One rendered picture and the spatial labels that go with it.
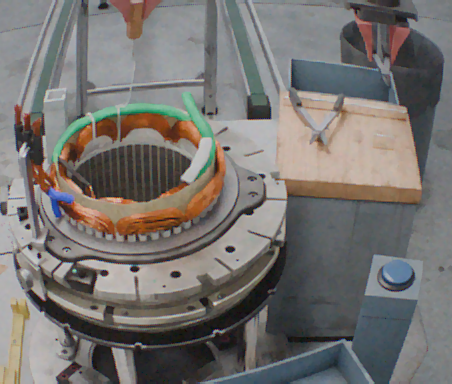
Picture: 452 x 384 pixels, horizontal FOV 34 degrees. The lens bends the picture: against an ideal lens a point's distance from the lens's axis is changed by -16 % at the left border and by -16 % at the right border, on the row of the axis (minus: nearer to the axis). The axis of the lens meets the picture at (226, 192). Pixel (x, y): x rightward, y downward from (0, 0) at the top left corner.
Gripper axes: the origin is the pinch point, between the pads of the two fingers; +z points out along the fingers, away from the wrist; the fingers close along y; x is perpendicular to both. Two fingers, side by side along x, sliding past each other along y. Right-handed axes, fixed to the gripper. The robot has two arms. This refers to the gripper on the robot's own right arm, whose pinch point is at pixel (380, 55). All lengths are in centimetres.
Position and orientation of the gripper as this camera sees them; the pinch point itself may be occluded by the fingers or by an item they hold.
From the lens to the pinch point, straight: 102.6
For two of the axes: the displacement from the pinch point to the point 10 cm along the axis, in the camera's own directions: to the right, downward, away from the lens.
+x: -0.7, 5.9, -8.0
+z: 0.0, 8.1, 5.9
